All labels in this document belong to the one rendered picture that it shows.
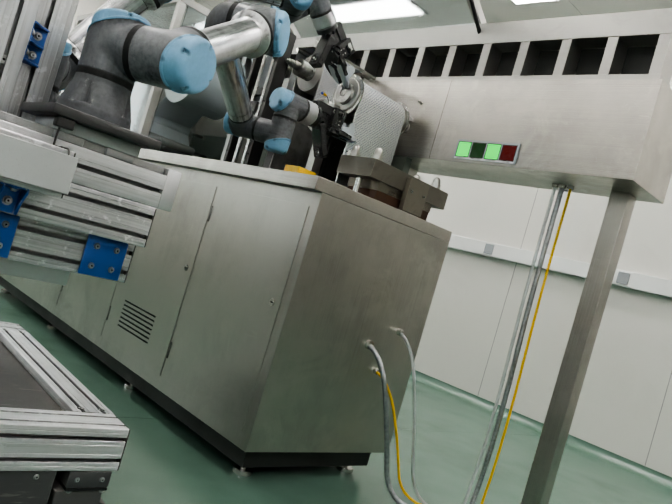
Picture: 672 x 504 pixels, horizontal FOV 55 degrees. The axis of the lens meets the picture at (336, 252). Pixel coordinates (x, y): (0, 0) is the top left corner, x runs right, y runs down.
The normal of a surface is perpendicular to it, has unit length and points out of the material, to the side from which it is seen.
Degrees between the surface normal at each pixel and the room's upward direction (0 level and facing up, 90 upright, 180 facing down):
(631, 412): 90
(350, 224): 90
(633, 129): 90
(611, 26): 90
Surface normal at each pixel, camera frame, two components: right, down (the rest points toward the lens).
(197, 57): 0.88, 0.32
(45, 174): 0.64, 0.18
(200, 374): -0.69, -0.22
